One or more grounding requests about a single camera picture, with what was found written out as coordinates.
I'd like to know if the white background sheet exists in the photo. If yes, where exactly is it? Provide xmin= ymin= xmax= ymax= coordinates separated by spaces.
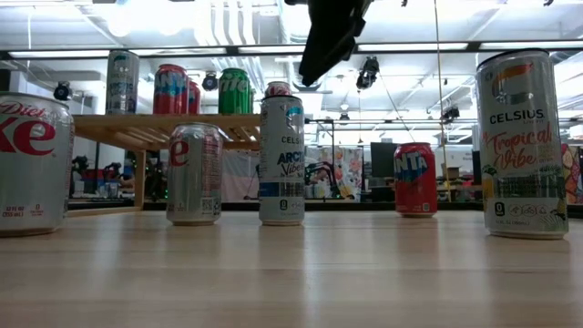
xmin=221 ymin=149 xmax=261 ymax=204

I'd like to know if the brown cardboard box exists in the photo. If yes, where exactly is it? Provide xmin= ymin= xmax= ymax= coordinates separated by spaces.
xmin=440 ymin=164 xmax=464 ymax=181

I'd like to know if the background robot station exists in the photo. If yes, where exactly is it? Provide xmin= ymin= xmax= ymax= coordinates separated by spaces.
xmin=68 ymin=154 xmax=168 ymax=202

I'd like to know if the black overhead frame bar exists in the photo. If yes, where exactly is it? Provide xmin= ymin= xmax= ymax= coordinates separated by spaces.
xmin=0 ymin=40 xmax=583 ymax=61

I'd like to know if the wooden slatted shelf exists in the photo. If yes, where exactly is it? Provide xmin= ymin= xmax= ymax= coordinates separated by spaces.
xmin=67 ymin=113 xmax=261 ymax=218

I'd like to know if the orange-red Fanta can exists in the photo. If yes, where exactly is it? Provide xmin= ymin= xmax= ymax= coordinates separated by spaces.
xmin=152 ymin=63 xmax=190 ymax=116
xmin=188 ymin=79 xmax=202 ymax=116
xmin=393 ymin=141 xmax=439 ymax=219

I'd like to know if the colourful patterned panel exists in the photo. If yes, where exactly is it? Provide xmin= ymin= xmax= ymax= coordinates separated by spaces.
xmin=560 ymin=143 xmax=583 ymax=206

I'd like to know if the silver Diet Coke can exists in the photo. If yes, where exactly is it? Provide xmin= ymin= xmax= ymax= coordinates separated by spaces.
xmin=165 ymin=121 xmax=224 ymax=228
xmin=0 ymin=91 xmax=76 ymax=238
xmin=264 ymin=80 xmax=293 ymax=99

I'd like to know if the black background monitor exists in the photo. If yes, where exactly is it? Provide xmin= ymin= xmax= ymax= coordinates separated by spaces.
xmin=369 ymin=141 xmax=396 ymax=179

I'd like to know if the thin hanging yellow cord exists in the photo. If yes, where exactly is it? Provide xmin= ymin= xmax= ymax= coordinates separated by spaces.
xmin=432 ymin=0 xmax=453 ymax=202

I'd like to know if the floral patterned panel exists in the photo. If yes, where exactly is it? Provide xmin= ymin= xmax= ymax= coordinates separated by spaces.
xmin=304 ymin=145 xmax=365 ymax=201

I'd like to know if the black aluminium table frame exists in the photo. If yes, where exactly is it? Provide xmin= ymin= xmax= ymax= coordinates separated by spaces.
xmin=67 ymin=200 xmax=583 ymax=220

